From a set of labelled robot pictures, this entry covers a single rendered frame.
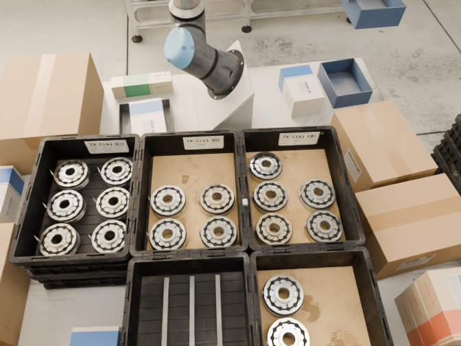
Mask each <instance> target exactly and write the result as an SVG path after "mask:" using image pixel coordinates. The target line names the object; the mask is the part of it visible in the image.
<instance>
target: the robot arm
mask: <svg viewBox="0 0 461 346"><path fill-rule="evenodd" d="M169 12H170V17H171V24H172V30H171V32H170V33H169V35H168V36H167V38H166V43H165V46H164V55H165V58H166V60H167V61H168V62H169V63H171V64H172V65H173V66H175V67H176V68H178V69H181V70H183V71H185V72H187V73H188V74H190V75H192V76H193V77H195V78H197V79H199V80H201V81H202V82H203V84H204V85H205V86H206V87H207V88H208V90H209V91H211V92H212V93H214V94H216V95H219V94H223V93H224V92H226V91H227V90H228V89H230V87H231V86H232V85H233V83H234V81H235V80H236V78H237V75H238V73H239V59H238V57H237V56H236V55H234V54H232V53H230V52H225V51H220V50H216V49H215V48H213V47H212V46H210V45H209V44H207V43H206V28H205V11H204V2H203V0H171V1H170V2H169Z"/></svg>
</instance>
